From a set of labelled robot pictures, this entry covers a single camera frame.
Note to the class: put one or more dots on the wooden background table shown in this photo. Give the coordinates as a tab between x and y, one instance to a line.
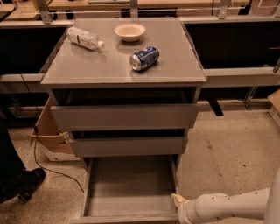
84	5

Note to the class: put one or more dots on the grey drawer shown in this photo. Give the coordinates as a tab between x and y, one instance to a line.
125	117
130	190
128	146

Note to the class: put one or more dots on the grey drawer cabinet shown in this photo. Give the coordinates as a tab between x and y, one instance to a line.
129	99

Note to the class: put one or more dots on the grey metal railing frame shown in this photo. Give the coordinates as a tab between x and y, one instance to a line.
233	75

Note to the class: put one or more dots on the clear plastic water bottle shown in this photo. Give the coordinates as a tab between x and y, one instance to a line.
84	38

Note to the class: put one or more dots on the grey middle drawer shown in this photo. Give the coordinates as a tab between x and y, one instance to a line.
128	146

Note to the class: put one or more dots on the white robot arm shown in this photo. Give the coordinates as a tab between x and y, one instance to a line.
261	204

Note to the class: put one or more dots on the black shoe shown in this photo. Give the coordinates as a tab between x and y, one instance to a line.
22	185

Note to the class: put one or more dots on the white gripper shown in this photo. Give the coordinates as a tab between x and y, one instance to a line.
183	208

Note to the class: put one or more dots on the grey top drawer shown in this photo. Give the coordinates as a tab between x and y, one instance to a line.
125	117

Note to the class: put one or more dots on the white paper bowl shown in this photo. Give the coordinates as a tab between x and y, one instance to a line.
130	32

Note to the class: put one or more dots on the dark trouser leg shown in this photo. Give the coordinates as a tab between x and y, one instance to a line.
11	164

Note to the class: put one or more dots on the grey bottom drawer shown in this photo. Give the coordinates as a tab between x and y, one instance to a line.
130	190

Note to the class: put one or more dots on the blue soda can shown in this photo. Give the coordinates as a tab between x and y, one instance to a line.
144	58

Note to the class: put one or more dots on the brown cardboard box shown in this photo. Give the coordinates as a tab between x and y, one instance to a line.
54	141

